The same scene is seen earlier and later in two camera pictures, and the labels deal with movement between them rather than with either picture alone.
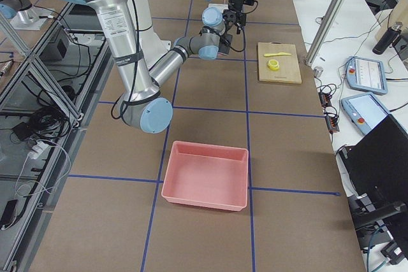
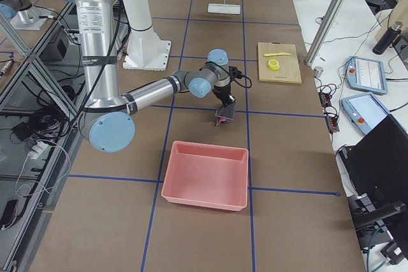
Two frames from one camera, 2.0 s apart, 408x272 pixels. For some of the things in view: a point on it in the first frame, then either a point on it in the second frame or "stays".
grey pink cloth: x=224 y=50 to x=225 y=114
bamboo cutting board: x=289 y=71 stays
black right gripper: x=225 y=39 to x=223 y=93
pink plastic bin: x=207 y=175 stays
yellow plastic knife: x=281 y=53 stays
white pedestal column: x=149 y=46 stays
